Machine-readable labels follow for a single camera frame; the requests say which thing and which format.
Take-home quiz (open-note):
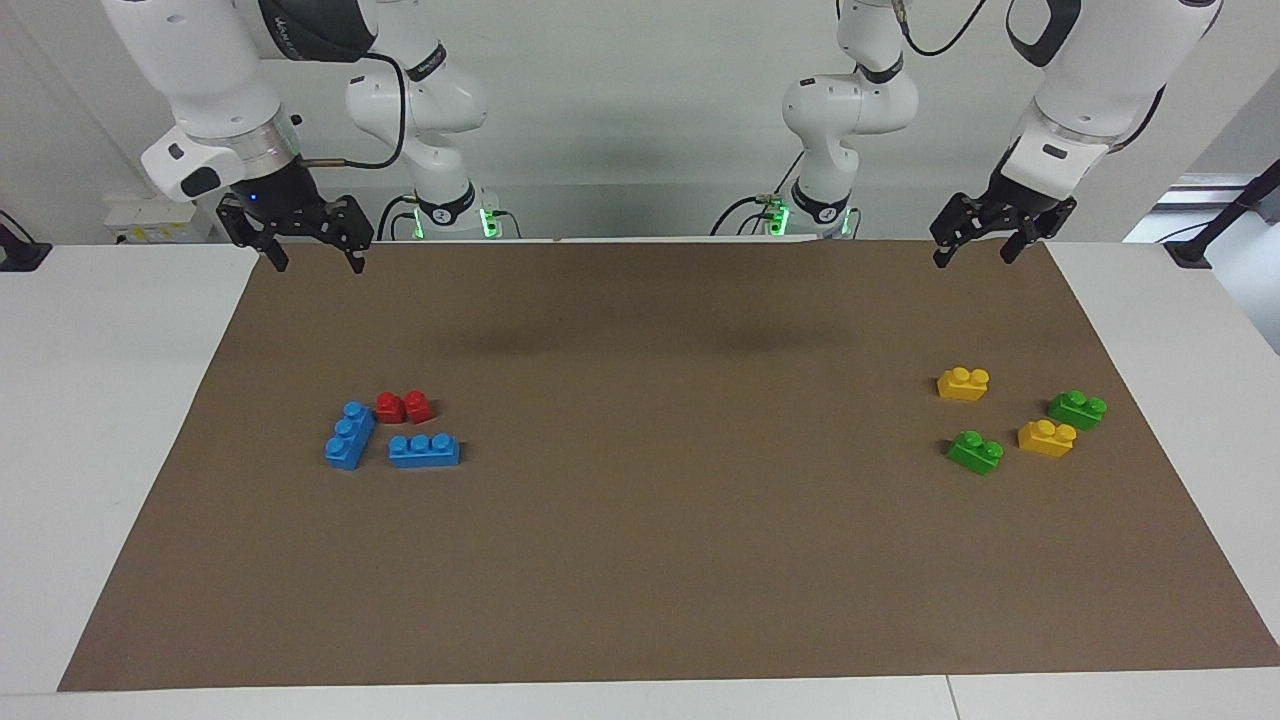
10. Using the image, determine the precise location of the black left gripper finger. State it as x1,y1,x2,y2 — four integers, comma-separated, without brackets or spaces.
1001,215,1063,266
930,193,989,269

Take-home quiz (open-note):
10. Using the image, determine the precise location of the black table clamp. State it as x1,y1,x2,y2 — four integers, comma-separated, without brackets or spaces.
0,210,53,273

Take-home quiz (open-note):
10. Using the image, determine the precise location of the yellow two-stud toy brick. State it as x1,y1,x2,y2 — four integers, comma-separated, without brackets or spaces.
1017,419,1078,459
937,367,991,402

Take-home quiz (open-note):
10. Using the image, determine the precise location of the blue three-stud toy brick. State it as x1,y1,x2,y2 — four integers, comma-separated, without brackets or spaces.
388,433,462,469
324,401,377,471

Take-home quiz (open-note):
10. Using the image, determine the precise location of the black stand with clamp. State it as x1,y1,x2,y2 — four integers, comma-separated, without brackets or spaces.
1163,160,1280,269

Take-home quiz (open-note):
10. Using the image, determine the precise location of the green two-stud toy brick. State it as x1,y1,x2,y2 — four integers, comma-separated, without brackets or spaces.
1048,390,1108,432
946,430,1004,476

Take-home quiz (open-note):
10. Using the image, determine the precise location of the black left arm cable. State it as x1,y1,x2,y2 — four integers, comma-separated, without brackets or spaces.
893,0,1169,156

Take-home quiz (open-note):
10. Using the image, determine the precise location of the brown paper mat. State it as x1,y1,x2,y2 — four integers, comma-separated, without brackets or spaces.
58,240,1280,693

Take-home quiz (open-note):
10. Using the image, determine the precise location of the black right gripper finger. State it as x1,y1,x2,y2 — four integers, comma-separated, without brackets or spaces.
217,195,291,273
318,195,376,274

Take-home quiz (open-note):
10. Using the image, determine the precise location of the black base cable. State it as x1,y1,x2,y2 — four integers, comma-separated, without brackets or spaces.
712,150,804,237
377,193,421,241

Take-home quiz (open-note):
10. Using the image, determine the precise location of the red two-stud toy brick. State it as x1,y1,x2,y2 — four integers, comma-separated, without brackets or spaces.
376,390,434,425

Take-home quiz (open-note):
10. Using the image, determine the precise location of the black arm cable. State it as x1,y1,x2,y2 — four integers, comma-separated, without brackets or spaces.
300,50,409,171
893,0,1169,156

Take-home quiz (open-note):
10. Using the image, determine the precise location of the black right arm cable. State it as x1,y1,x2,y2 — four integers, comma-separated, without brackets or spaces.
300,50,409,171

